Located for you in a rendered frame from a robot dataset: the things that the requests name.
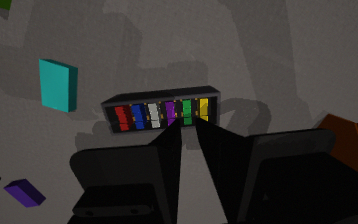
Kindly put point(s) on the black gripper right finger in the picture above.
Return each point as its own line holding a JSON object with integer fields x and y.
{"x": 234, "y": 160}

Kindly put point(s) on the teal rectangular block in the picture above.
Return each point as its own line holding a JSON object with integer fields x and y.
{"x": 59, "y": 85}

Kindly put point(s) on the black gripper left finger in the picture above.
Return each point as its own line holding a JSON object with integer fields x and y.
{"x": 157, "y": 163}

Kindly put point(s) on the yellow fuse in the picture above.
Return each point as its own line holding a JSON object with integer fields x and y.
{"x": 202, "y": 104}

